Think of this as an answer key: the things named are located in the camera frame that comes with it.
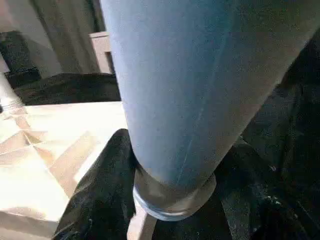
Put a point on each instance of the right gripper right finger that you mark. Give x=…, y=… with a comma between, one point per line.
x=260, y=205

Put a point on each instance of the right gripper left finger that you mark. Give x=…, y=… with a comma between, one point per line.
x=102, y=200

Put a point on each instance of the white plastic table top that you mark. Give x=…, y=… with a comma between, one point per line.
x=50, y=150

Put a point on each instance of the white plastic table leg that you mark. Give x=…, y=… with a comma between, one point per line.
x=190, y=90
x=7, y=90

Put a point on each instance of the black mat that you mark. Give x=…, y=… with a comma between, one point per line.
x=65, y=89

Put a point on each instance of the white sideboard with glass doors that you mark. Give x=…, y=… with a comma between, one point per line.
x=102, y=52

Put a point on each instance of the grey curtain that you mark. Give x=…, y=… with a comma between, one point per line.
x=60, y=30

